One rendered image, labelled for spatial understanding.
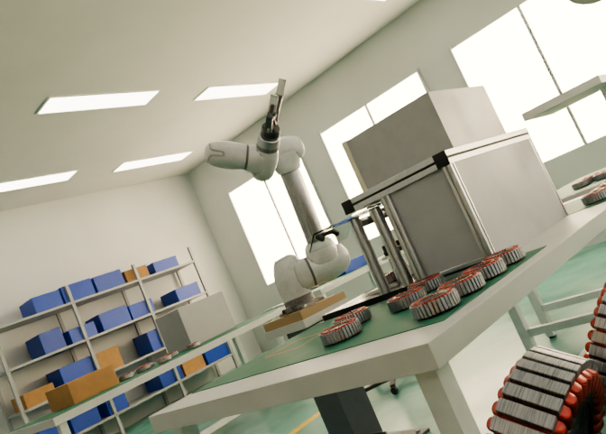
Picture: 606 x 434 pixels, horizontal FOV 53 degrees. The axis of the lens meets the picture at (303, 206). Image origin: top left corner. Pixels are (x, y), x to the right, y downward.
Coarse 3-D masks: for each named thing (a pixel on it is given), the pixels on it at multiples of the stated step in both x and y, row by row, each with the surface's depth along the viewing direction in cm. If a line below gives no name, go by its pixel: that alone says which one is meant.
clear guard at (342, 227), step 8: (368, 208) 209; (352, 216) 211; (360, 216) 233; (336, 224) 219; (344, 224) 239; (320, 232) 225; (328, 232) 232; (336, 232) 237; (344, 232) 242; (312, 240) 225; (320, 240) 230; (328, 240) 234; (336, 240) 239; (312, 248) 227; (320, 248) 232
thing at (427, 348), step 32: (576, 224) 187; (544, 256) 151; (512, 288) 134; (448, 320) 119; (480, 320) 120; (352, 352) 131; (384, 352) 115; (416, 352) 108; (448, 352) 110; (224, 384) 171; (256, 384) 145; (288, 384) 132; (320, 384) 126; (352, 384) 120; (160, 416) 169; (192, 416) 158; (224, 416) 150
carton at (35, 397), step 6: (48, 384) 714; (36, 390) 703; (42, 390) 708; (48, 390) 712; (24, 396) 692; (30, 396) 696; (36, 396) 701; (42, 396) 705; (12, 402) 717; (24, 402) 692; (30, 402) 694; (36, 402) 698; (24, 408) 695
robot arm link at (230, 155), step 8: (208, 144) 240; (216, 144) 238; (224, 144) 238; (232, 144) 239; (240, 144) 240; (208, 152) 238; (216, 152) 237; (224, 152) 237; (232, 152) 237; (240, 152) 238; (208, 160) 239; (216, 160) 238; (224, 160) 238; (232, 160) 238; (240, 160) 238; (224, 168) 242; (232, 168) 241; (240, 168) 242
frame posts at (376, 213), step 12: (372, 216) 204; (360, 228) 209; (384, 228) 202; (360, 240) 210; (384, 240) 203; (372, 252) 209; (396, 252) 201; (372, 264) 208; (396, 264) 202; (372, 276) 209; (384, 276) 209; (408, 276) 201; (384, 288) 207
